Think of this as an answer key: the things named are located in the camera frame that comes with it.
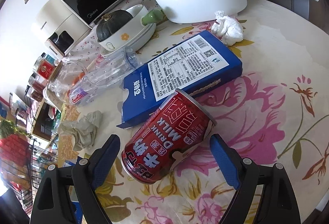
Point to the red milk drink can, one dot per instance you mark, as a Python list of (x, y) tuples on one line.
[(169, 136)]

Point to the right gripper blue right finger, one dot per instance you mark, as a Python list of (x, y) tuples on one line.
[(277, 203)]

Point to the red label spice jar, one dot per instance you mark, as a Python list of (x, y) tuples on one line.
[(44, 68)]

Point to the grey paper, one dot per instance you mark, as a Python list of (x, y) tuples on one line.
[(82, 132)]

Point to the cream air fryer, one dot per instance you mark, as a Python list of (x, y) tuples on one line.
[(62, 28)]

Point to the small blue carton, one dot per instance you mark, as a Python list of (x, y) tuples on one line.
[(73, 196)]

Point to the white plate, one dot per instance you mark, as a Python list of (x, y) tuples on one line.
[(124, 39)]

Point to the glass jar with lid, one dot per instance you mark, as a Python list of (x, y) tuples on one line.
[(64, 77)]

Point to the white ceramic bowl green handle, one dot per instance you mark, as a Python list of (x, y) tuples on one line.
[(141, 18)]

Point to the white crumpled tissue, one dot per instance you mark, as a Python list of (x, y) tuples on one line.
[(227, 29)]

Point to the clear plastic water bottle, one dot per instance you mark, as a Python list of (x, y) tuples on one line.
[(108, 72)]

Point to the large blue food box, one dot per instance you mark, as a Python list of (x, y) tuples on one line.
[(196, 66)]

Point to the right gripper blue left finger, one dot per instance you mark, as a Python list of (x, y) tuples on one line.
[(52, 202)]

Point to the dark green pumpkin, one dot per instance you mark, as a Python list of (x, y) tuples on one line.
[(111, 23)]

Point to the wooden shelf rack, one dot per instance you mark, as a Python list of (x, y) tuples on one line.
[(41, 120)]

